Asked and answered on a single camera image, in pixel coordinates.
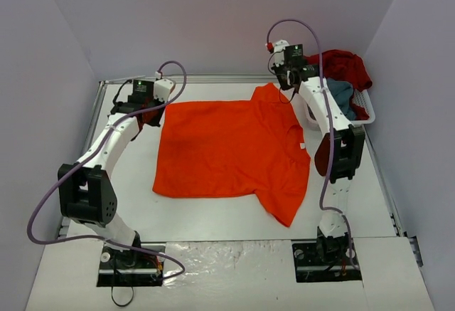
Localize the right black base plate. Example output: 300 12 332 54
291 241 362 283

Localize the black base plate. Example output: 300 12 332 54
97 246 164 288
291 241 362 283

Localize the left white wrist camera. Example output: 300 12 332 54
153 71 176 102

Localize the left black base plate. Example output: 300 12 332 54
97 246 164 288

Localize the white foam front board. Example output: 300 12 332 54
27 237 433 310

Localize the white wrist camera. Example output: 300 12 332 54
266 40 289 66
153 71 176 102

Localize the white plastic laundry basket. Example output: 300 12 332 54
305 90 375 129

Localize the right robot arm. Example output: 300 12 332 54
271 60 365 263

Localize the teal t shirt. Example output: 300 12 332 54
326 78 357 121

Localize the orange t shirt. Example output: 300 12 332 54
152 83 311 227

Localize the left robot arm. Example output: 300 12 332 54
58 78 176 267

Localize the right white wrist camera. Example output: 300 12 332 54
266 40 289 66

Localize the dark red t shirt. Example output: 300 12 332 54
322 49 373 106

